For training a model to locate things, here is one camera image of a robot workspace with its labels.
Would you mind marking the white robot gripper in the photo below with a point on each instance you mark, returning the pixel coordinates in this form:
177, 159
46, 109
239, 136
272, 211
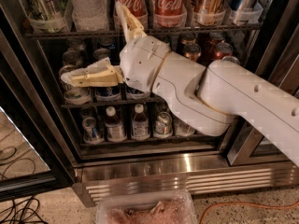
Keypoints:
141, 62

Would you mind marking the clear plastic water bottle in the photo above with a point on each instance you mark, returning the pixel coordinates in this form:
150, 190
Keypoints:
90, 15

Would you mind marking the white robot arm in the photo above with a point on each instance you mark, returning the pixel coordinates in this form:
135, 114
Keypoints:
205, 97

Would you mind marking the brown tea bottle left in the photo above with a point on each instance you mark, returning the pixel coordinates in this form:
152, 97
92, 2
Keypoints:
114, 125

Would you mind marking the brown tea bottle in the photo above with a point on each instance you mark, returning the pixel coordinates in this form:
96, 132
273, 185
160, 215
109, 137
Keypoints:
140, 123
114, 125

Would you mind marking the brown tea bottle right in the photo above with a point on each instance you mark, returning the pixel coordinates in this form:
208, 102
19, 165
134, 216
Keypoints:
140, 123

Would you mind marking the silver can bottom shelf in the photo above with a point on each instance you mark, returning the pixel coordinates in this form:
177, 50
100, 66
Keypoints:
163, 125

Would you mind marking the stainless steel fridge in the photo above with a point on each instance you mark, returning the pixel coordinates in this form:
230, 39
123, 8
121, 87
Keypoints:
240, 158

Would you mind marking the small water bottle bottom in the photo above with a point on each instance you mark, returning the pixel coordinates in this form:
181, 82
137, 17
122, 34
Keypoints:
183, 129

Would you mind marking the open glass fridge door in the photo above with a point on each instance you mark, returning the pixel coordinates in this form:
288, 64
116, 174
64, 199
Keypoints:
30, 164

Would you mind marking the blue Pepsi can front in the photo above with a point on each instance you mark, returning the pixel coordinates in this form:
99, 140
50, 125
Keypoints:
107, 93

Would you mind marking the blue soda can front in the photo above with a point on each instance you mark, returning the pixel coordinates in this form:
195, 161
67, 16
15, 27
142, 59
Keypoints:
132, 93

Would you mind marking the white green soda can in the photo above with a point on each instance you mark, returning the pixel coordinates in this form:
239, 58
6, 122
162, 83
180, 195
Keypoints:
73, 95

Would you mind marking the red Coca-Cola can right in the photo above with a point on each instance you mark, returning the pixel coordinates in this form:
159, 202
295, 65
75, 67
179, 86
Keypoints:
167, 13

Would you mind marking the gold brown can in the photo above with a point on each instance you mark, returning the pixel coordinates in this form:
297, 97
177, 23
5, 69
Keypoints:
192, 51

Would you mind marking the green patterned tall can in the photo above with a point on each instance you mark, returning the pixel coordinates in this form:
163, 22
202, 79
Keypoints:
47, 15

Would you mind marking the small blue can bottom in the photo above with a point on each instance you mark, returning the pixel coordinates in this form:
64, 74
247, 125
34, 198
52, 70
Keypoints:
92, 133

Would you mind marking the gold striped tall can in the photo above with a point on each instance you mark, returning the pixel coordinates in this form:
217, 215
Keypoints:
207, 12

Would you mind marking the red soda can middle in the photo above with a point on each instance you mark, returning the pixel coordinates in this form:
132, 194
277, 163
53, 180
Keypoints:
220, 50

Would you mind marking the red soda can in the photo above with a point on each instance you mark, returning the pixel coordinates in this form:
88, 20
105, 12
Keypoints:
231, 59
220, 50

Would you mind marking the red soda can front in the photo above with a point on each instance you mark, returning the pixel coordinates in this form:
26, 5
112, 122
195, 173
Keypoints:
231, 59

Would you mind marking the silver blue tall can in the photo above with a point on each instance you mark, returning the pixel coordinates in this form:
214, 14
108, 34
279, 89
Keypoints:
242, 10

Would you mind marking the clear plastic storage bin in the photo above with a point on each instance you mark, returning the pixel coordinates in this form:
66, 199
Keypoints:
159, 207

